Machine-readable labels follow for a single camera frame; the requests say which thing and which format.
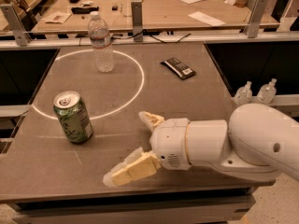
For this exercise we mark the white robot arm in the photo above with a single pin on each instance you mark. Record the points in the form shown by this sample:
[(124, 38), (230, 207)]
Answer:
[(257, 143)]

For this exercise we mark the small black object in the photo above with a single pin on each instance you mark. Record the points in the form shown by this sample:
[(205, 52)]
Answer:
[(114, 7)]

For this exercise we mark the middle metal bracket post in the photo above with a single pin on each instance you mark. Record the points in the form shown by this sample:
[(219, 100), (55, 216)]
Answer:
[(136, 9)]

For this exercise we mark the paper card on desk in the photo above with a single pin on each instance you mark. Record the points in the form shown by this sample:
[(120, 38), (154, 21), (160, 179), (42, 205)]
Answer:
[(57, 17)]

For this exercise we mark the metal bracket post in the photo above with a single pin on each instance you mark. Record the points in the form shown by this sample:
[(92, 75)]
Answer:
[(252, 28), (14, 22), (136, 9)]

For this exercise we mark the green soda can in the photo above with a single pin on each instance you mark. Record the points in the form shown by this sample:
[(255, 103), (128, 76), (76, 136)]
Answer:
[(72, 114)]

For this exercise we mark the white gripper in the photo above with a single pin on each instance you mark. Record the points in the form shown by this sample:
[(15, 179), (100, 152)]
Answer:
[(170, 144)]

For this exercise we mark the small clear sanitizer bottle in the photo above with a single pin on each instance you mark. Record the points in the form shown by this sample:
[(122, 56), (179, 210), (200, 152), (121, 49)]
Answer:
[(243, 94)]

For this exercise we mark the white paper slip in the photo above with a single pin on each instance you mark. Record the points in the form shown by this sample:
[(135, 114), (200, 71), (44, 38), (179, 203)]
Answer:
[(206, 19)]

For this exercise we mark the right metal bracket post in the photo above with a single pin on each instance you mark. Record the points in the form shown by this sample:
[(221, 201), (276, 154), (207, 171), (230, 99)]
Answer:
[(252, 28)]

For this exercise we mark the black remote device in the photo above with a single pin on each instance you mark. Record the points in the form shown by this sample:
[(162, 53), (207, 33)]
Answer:
[(83, 10)]

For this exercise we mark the black snack bar wrapper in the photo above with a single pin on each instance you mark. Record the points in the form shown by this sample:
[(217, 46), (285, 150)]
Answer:
[(182, 70)]

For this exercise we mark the clear plastic water bottle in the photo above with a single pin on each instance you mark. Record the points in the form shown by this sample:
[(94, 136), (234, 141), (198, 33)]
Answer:
[(101, 42)]

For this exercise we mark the left metal bracket post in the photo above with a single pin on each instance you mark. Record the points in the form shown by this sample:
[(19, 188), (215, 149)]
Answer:
[(14, 22)]

